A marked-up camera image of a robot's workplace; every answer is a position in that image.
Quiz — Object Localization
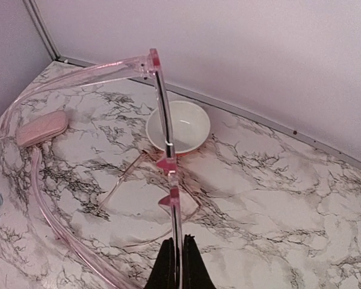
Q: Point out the left aluminium frame post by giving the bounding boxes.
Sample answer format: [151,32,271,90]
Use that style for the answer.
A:
[22,0,61,61]

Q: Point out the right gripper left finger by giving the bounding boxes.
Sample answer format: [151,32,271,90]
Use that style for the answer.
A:
[144,238,175,289]

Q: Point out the pink transparent sunglasses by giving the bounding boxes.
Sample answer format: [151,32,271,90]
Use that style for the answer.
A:
[97,147,204,247]

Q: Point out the pink soft glasses case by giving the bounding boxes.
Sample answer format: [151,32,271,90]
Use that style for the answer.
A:
[16,111,69,148]

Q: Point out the orange white bowl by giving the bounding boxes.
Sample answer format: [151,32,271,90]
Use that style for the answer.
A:
[146,101,211,155]

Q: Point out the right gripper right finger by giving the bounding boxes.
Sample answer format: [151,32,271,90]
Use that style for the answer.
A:
[182,235,215,289]

